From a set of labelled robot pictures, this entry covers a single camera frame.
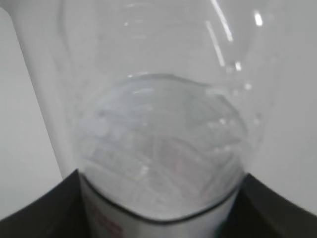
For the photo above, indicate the clear water bottle red label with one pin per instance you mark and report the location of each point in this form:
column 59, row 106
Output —
column 158, row 103

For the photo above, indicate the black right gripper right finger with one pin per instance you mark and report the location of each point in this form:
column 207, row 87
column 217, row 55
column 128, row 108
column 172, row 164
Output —
column 259, row 212

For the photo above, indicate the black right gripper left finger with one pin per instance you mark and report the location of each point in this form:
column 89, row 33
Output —
column 59, row 213

